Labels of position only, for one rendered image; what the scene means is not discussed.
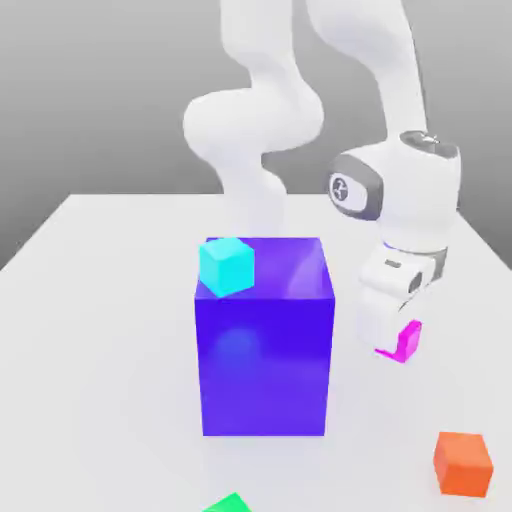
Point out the small green cube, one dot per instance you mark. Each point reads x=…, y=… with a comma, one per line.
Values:
x=228, y=504

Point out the small magenta cube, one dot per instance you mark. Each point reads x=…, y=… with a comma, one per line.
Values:
x=410, y=340

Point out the small cyan cube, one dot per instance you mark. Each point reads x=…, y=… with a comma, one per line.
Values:
x=226, y=266

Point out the large blue box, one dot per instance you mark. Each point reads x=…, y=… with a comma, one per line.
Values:
x=264, y=360

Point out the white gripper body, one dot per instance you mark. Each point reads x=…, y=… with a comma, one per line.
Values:
x=378, y=322

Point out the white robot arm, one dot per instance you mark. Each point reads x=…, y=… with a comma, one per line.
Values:
x=256, y=124

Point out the small orange cube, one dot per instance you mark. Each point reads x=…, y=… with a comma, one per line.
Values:
x=462, y=466

